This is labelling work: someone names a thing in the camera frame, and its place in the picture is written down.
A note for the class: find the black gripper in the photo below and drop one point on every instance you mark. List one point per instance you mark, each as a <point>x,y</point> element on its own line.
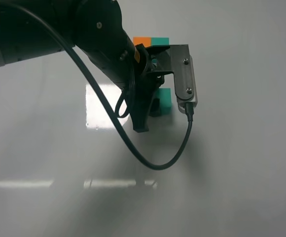
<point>116,56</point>

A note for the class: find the green cube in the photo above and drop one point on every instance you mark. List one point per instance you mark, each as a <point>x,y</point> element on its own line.
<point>164,94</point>

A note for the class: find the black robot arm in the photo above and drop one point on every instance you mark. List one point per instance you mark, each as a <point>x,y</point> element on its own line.
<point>35,28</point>

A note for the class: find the orange template block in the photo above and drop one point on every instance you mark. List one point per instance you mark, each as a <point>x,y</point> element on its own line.
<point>145,41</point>

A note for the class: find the green template block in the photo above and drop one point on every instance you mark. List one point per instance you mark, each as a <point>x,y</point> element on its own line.
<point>159,41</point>

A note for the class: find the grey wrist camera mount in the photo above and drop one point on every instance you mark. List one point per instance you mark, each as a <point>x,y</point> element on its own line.
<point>176,60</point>

